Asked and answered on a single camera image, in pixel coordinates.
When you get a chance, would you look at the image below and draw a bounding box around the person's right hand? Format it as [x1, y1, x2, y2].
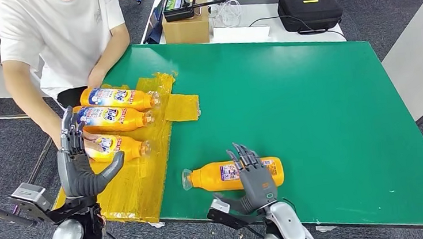
[82, 128, 102, 147]

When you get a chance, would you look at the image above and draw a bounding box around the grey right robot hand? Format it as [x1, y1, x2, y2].
[208, 139, 281, 218]

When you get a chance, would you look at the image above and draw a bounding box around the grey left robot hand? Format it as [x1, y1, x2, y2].
[52, 101, 129, 202]

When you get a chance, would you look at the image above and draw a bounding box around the person's left hand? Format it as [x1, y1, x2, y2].
[85, 66, 107, 90]

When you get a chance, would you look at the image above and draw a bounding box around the orange detergent bottle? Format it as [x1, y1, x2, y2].
[78, 81, 163, 117]
[82, 130, 154, 166]
[73, 99, 158, 137]
[180, 155, 286, 196]

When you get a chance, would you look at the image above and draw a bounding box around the person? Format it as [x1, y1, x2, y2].
[0, 0, 140, 155]

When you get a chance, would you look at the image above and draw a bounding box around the yellow tape mat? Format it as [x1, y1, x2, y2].
[41, 69, 211, 232]

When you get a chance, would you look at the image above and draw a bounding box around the dark tablet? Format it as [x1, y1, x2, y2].
[139, 0, 171, 45]

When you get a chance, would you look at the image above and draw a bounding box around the white tape scrap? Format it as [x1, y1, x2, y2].
[314, 223, 338, 235]
[145, 219, 166, 230]

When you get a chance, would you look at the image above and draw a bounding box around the brown cardboard box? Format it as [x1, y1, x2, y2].
[159, 0, 214, 48]

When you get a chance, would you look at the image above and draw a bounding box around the black remote controller with antennas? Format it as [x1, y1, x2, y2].
[162, 0, 229, 23]

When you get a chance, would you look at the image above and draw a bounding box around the white flat box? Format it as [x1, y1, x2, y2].
[212, 22, 272, 47]

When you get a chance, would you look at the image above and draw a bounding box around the white table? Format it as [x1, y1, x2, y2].
[137, 0, 348, 60]

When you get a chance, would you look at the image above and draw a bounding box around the black carry case yellow label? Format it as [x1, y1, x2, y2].
[277, 0, 346, 36]

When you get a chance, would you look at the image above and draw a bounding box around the grey table top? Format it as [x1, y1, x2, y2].
[376, 0, 423, 125]

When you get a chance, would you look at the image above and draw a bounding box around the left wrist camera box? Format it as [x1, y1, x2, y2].
[8, 179, 72, 229]

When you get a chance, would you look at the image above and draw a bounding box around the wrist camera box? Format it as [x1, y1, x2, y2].
[205, 195, 268, 233]
[8, 179, 72, 229]

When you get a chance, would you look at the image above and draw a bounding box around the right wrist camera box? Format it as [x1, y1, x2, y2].
[205, 195, 268, 233]

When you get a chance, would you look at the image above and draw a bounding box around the white cable bundle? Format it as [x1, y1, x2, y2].
[209, 0, 244, 29]

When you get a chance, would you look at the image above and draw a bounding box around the thin black cable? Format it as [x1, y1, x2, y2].
[247, 9, 348, 49]

